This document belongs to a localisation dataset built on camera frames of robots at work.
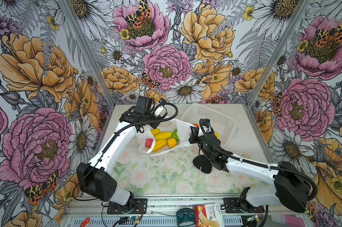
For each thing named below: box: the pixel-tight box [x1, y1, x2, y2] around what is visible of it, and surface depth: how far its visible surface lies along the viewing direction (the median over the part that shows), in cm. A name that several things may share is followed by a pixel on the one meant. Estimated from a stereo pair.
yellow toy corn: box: [152, 139, 168, 152], surface depth 96 cm
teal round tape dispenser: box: [176, 207, 196, 227], surface depth 67 cm
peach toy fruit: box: [167, 137, 177, 149], surface depth 96 cm
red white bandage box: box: [193, 203, 225, 227], surface depth 70 cm
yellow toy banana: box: [154, 131, 172, 141], surface depth 99 cm
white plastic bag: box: [136, 118, 196, 156], surface depth 81 cm
